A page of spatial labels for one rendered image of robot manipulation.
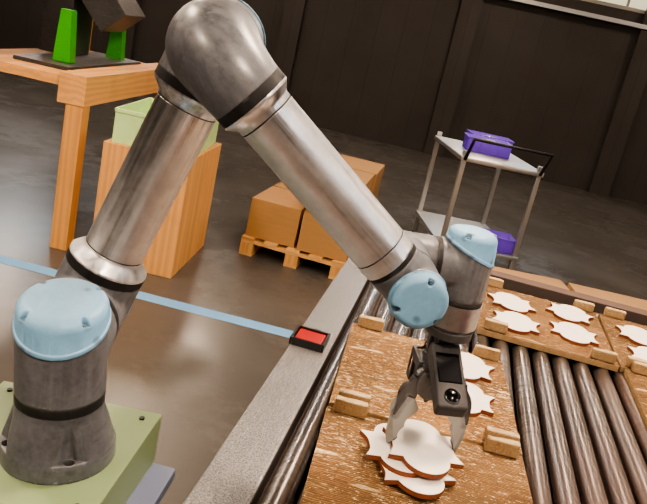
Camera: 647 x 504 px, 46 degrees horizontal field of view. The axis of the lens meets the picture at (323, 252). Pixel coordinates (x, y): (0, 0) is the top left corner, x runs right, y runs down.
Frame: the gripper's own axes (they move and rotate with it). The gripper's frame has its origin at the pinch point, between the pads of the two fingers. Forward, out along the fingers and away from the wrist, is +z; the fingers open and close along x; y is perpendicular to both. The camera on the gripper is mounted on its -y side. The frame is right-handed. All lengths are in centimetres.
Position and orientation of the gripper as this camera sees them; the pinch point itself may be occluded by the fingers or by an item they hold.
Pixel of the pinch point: (422, 445)
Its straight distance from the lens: 123.3
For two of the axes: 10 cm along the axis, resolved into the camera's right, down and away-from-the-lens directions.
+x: -9.8, -1.6, -1.1
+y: -0.5, -3.2, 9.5
